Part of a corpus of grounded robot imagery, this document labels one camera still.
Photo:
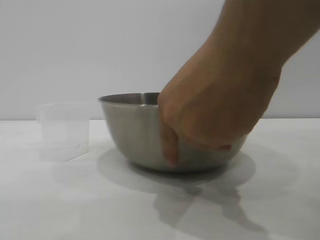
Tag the bare human forearm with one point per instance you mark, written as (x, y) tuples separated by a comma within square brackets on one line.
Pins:
[(275, 22)]

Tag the stainless steel mixing bowl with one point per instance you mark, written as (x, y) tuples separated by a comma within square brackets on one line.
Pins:
[(135, 130)]

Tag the clear plastic measuring cup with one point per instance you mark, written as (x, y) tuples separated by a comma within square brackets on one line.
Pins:
[(63, 135)]

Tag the bare human hand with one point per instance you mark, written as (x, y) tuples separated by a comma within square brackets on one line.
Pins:
[(215, 100)]

